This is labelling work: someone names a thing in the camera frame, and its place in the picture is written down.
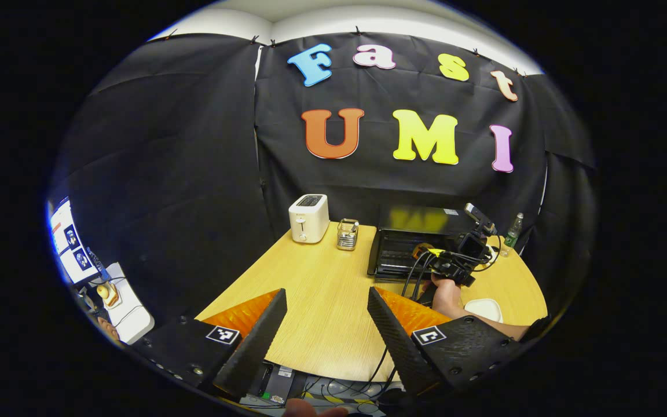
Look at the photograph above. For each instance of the white side table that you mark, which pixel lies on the white side table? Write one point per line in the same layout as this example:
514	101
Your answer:
134	318

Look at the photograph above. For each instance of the computer monitor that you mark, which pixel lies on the computer monitor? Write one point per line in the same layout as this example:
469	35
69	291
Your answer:
70	243

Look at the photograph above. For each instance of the white toaster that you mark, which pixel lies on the white toaster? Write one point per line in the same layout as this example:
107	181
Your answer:
308	220

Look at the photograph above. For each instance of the small clear glass holder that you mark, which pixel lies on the small clear glass holder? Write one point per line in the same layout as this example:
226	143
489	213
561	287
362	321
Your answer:
347	236

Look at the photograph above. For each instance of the clear plastic water bottle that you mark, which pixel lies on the clear plastic water bottle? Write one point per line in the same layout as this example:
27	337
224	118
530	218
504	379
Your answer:
512	236

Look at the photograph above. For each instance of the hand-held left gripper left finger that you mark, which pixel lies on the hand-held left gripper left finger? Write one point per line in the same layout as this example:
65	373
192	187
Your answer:
255	341

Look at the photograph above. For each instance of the white square plate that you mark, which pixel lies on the white square plate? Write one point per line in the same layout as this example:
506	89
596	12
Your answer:
484	307

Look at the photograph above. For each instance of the black backdrop cloth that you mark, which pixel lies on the black backdrop cloth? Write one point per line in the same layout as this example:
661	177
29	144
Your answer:
194	174

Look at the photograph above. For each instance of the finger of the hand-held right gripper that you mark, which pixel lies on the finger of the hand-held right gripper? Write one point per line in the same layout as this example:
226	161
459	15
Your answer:
429	252

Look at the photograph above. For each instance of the black electric oven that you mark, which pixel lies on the black electric oven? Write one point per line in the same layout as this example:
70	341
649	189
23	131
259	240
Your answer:
403	243

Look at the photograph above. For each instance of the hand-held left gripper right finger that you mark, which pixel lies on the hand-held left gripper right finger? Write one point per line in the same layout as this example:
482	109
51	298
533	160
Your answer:
397	341

